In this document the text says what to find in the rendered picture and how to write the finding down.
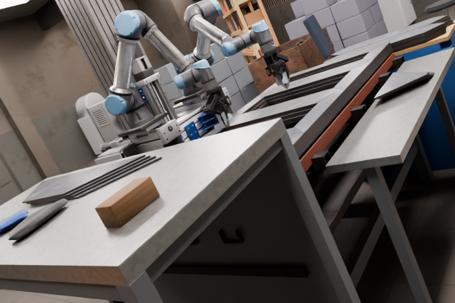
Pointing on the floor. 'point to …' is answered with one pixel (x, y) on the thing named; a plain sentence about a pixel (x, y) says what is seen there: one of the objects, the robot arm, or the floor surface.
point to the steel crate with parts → (300, 44)
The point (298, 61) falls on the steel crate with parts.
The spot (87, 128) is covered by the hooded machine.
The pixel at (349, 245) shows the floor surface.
